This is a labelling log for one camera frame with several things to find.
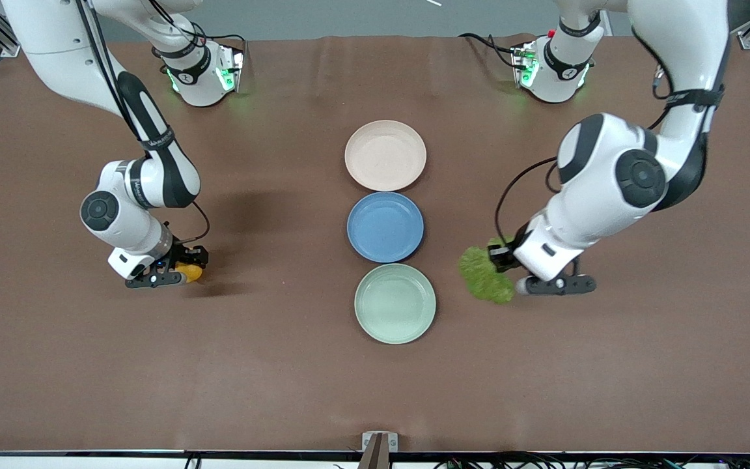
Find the green lettuce leaf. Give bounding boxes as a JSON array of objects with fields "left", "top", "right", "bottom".
[{"left": 458, "top": 238, "right": 517, "bottom": 305}]

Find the brown table cloth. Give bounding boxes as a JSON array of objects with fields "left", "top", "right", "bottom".
[{"left": 0, "top": 34, "right": 750, "bottom": 453}]

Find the light green round plate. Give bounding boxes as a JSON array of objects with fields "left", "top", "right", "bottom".
[{"left": 354, "top": 263, "right": 437, "bottom": 345}]

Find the blue round plate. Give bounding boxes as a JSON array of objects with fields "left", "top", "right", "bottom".
[{"left": 347, "top": 192, "right": 425, "bottom": 264}]

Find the beige round plate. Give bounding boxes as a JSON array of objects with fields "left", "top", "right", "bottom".
[{"left": 344, "top": 120, "right": 428, "bottom": 192}]

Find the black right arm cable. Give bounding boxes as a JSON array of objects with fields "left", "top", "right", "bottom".
[{"left": 76, "top": 0, "right": 212, "bottom": 246}]

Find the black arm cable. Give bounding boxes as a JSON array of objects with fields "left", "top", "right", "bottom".
[
  {"left": 494, "top": 26, "right": 675, "bottom": 248},
  {"left": 76, "top": 0, "right": 212, "bottom": 246}
]

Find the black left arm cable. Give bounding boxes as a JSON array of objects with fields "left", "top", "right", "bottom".
[{"left": 494, "top": 26, "right": 675, "bottom": 248}]

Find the black cable bundle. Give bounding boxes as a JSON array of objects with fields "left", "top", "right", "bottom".
[{"left": 434, "top": 449, "right": 750, "bottom": 469}]

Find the white table frame rail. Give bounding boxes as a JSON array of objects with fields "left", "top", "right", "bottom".
[{"left": 0, "top": 454, "right": 750, "bottom": 469}]

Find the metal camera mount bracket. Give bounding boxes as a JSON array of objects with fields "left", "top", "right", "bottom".
[{"left": 357, "top": 431, "right": 399, "bottom": 469}]

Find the black right base cable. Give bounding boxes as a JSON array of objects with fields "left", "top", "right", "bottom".
[{"left": 151, "top": 0, "right": 249, "bottom": 56}]

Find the black base cable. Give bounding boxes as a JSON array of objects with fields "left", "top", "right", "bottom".
[
  {"left": 458, "top": 33, "right": 519, "bottom": 69},
  {"left": 151, "top": 0, "right": 249, "bottom": 56}
]

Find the black left base cable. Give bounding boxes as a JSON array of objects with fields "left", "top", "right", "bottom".
[{"left": 458, "top": 33, "right": 519, "bottom": 69}]

